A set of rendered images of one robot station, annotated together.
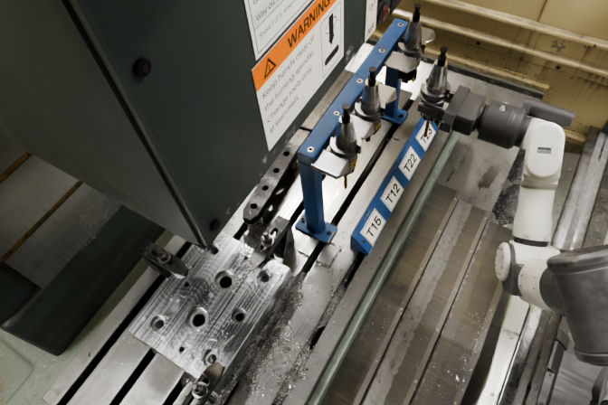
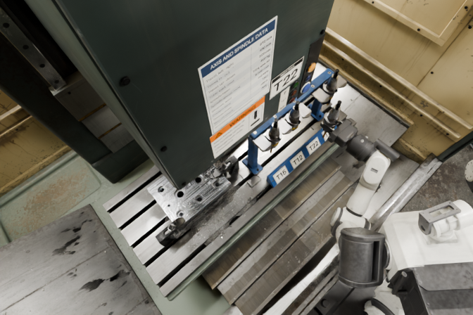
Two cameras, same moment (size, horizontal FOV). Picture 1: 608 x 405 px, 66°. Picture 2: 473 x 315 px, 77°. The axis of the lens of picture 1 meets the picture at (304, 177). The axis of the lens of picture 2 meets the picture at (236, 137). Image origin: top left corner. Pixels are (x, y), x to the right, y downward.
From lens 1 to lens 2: 30 cm
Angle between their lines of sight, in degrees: 11
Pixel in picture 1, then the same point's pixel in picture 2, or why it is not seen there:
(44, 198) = not seen: hidden behind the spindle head
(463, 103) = (344, 130)
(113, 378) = (135, 207)
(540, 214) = (362, 200)
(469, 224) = (338, 185)
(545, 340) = not seen: hidden behind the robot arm
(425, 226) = (313, 179)
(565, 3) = (433, 83)
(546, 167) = (372, 179)
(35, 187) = not seen: hidden behind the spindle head
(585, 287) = (350, 248)
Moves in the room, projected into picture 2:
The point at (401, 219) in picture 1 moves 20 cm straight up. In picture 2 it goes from (298, 174) to (305, 157)
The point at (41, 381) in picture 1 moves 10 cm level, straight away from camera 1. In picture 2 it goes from (103, 193) to (91, 183)
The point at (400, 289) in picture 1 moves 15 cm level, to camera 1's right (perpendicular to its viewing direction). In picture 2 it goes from (286, 209) to (317, 215)
